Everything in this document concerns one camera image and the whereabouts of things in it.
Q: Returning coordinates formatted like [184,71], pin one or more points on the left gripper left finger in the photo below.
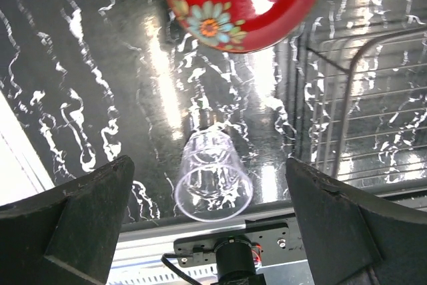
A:
[68,234]

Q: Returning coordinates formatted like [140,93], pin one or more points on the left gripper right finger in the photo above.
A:
[353,237]

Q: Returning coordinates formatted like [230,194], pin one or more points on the wire dish rack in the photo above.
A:
[367,95]

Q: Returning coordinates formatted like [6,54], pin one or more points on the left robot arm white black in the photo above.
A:
[237,261]

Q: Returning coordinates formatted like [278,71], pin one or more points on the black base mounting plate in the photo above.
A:
[272,241]

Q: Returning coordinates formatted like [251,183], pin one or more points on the clear drinking glass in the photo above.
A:
[213,183]

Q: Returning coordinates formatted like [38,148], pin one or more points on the red floral lacquer bowl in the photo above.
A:
[240,4]

